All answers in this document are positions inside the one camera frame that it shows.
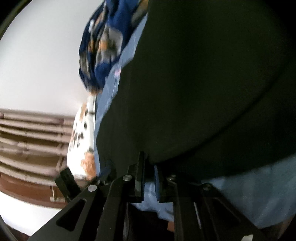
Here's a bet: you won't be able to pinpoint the white floral pillow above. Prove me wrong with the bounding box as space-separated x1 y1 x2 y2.
67 95 96 180

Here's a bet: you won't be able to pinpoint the blue dog print blanket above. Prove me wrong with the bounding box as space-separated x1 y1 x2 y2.
79 1 149 93

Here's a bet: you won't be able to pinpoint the brown wooden bed frame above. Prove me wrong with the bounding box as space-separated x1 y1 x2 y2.
1 173 67 208

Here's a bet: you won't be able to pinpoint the blue checked bed sheet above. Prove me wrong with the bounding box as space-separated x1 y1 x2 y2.
94 16 295 227

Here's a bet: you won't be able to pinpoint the black pants with orange lining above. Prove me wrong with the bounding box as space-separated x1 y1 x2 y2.
96 1 295 180

